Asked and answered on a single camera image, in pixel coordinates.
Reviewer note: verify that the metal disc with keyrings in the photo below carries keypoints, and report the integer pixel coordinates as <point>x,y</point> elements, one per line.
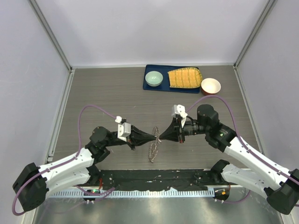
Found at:
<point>153,146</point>

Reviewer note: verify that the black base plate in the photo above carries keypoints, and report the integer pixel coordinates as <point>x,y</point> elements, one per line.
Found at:
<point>156,180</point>

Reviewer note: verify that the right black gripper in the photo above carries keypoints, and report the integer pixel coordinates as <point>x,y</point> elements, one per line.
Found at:
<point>173,132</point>

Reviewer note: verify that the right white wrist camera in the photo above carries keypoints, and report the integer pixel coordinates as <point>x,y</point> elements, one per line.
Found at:
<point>179,110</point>

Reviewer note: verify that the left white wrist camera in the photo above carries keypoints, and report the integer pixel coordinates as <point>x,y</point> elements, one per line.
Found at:
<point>124,130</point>

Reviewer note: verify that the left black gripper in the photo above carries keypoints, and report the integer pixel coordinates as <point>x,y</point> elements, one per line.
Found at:
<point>138,137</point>

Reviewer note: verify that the pale green bowl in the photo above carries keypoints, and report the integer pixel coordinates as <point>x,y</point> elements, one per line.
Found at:
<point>153,78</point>

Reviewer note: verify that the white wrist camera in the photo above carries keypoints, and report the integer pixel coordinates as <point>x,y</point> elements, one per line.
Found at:
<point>124,130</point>
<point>179,110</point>

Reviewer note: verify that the brown bowl white inside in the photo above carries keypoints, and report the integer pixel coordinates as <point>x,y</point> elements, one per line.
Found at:
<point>210,86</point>

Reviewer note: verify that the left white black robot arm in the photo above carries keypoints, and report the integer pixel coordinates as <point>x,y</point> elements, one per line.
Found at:
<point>36,183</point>

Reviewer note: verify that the yellow woven bamboo basket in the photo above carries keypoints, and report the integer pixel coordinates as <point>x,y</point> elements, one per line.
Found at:
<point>186,78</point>

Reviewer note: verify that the slotted white cable duct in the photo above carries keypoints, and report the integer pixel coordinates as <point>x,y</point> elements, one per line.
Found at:
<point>76,193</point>

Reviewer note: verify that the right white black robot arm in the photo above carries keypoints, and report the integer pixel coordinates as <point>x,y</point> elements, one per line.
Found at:
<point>277,184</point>

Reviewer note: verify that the dark blue tray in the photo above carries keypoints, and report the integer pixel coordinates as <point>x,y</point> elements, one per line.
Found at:
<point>165,85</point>

